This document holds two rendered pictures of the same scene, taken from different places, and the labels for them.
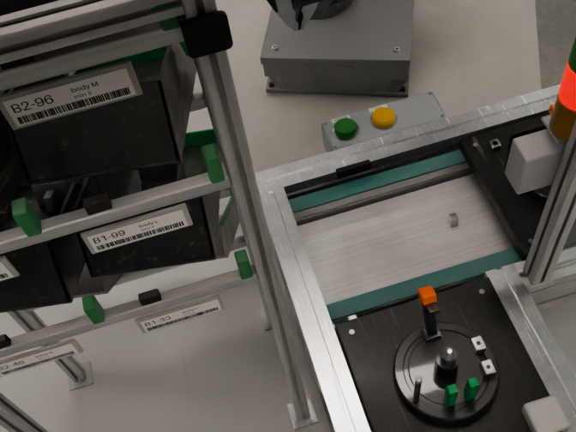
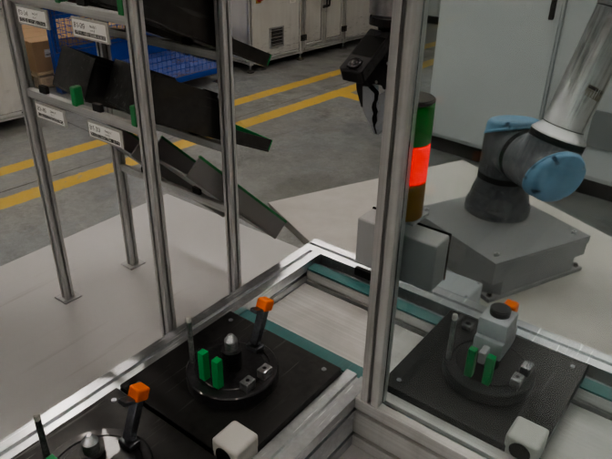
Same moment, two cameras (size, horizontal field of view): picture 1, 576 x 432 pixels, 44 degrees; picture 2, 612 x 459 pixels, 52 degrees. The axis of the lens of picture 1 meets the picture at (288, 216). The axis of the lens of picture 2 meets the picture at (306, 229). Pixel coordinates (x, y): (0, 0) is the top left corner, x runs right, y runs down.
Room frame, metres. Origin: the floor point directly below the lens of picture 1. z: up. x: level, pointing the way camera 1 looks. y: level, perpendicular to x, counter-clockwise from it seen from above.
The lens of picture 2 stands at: (-0.10, -0.76, 1.63)
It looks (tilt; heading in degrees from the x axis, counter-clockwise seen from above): 29 degrees down; 45
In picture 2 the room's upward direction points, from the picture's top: 1 degrees clockwise
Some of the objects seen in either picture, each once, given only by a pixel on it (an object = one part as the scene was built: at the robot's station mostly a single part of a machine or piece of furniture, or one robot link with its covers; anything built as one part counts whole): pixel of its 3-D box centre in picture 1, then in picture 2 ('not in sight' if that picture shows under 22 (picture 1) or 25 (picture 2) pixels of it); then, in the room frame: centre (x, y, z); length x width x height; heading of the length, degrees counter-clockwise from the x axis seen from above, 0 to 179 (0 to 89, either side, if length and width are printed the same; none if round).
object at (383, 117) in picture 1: (383, 118); not in sight; (0.82, -0.20, 0.96); 0.04 x 0.04 x 0.02
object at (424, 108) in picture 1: (383, 130); not in sight; (0.82, -0.20, 0.93); 0.21 x 0.07 x 0.06; 98
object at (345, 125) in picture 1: (345, 129); not in sight; (0.81, -0.13, 0.96); 0.04 x 0.04 x 0.02
